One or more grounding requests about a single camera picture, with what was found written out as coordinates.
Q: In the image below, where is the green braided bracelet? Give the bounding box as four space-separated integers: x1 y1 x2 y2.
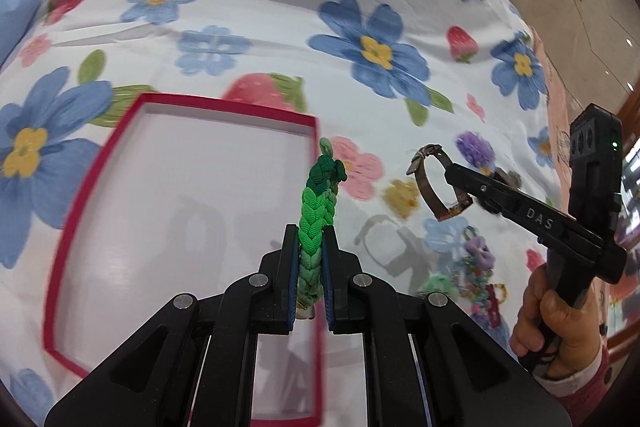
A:
295 136 348 321

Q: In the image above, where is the colourful beaded bracelet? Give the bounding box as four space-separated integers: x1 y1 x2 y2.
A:
449 225 509 333

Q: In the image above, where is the green bow hair clip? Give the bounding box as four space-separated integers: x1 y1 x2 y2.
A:
416 272 458 299

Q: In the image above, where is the yellow flower hair clip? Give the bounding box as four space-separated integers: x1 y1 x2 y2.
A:
383 180 420 220

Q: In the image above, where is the red jewelry tray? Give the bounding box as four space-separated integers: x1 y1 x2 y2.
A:
43 92 323 426

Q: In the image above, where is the right hand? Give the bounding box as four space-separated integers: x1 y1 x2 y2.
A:
510 265 602 379

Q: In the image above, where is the floral white bedsheet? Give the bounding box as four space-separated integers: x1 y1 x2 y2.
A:
1 0 563 424

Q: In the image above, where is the blue pillow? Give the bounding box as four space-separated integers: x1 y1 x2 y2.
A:
0 0 41 65

